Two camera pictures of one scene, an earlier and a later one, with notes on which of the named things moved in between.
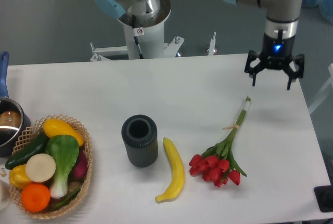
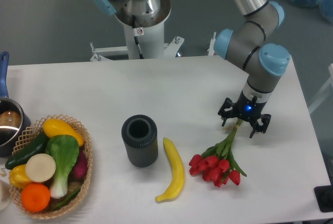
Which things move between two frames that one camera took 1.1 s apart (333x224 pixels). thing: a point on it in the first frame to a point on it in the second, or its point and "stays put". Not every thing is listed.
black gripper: [277, 54] to [247, 107]
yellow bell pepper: [18, 176] stays put
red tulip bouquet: [217, 163] stays put
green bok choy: [64, 149] stays put
